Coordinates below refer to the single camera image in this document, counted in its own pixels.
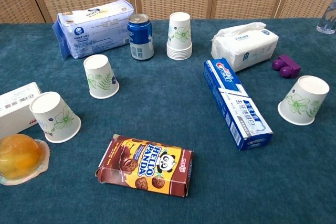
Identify white paper cup flower print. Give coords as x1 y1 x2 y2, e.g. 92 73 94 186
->
277 75 330 126
29 91 82 144

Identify stack of white paper cups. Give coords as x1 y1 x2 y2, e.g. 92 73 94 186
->
166 12 193 61

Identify white open tissue pack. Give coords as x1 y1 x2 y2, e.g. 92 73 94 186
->
210 22 279 73

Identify orange fruit jelly cup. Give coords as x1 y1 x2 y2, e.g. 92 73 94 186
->
0 133 50 186

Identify white paper cup fern print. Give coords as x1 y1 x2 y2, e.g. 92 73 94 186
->
83 54 120 100

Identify blue drink can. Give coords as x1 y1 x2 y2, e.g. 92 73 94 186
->
127 13 155 61

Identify white cardboard box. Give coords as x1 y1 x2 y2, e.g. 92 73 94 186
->
0 81 43 140

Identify purple toy building block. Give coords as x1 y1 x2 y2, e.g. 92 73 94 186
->
271 54 302 79

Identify Hello Panda biscuit box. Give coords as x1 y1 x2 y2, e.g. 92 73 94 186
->
94 134 195 198

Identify clear glass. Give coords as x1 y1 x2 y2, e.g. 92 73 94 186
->
316 5 336 35

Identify lavender wrapped tissue pack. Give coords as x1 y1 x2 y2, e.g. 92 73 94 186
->
51 0 135 60

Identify blue Crest toothpaste box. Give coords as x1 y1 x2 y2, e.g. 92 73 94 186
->
203 58 274 152

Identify teal table cloth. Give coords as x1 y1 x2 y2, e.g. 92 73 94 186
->
0 18 336 224

